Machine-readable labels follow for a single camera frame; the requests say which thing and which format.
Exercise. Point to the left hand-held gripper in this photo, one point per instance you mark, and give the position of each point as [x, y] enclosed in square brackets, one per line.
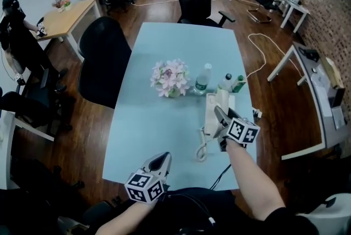
[144, 187]

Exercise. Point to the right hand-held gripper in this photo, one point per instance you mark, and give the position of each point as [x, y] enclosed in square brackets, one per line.
[242, 131]

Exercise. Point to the person's right forearm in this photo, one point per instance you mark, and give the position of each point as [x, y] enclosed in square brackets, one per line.
[252, 179]

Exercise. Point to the person's left forearm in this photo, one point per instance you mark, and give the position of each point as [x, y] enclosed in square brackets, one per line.
[123, 220]

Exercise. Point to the clear bottle dark cap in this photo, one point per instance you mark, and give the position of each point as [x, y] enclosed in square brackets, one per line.
[224, 84]

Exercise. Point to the green drink carton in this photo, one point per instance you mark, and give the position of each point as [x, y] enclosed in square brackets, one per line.
[238, 84]

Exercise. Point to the clear bottle green label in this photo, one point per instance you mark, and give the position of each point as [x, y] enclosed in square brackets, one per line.
[203, 80]

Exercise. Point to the person's black clothing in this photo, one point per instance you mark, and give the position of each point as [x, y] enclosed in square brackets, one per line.
[186, 212]

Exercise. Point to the pink flower bouquet in vase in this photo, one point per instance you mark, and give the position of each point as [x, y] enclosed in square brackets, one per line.
[170, 77]

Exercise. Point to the grey desk white legs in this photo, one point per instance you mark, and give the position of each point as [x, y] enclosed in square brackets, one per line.
[321, 107]

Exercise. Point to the white papers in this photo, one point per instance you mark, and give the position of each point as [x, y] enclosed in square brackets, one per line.
[321, 94]

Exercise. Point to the small grey gadget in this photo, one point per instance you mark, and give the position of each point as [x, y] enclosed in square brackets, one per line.
[314, 70]

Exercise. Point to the black pouch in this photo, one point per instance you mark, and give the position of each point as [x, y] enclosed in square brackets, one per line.
[310, 54]

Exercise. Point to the dark laptop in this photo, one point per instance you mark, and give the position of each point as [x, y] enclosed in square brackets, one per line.
[337, 107]

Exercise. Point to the cardboard box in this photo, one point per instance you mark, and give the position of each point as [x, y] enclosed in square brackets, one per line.
[332, 72]

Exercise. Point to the black mesh office chair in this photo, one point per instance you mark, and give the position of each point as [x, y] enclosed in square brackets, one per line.
[104, 61]

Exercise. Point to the white side table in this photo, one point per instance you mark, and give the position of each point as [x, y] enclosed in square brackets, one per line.
[294, 10]

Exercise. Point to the black reclining office chair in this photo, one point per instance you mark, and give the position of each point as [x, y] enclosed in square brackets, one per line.
[41, 107]

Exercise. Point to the small white desk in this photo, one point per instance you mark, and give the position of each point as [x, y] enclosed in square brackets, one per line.
[6, 151]

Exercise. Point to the wooden table white legs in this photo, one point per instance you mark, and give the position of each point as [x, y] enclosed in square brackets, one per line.
[68, 18]

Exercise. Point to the orange pink flower pot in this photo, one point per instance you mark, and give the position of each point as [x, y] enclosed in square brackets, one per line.
[61, 3]

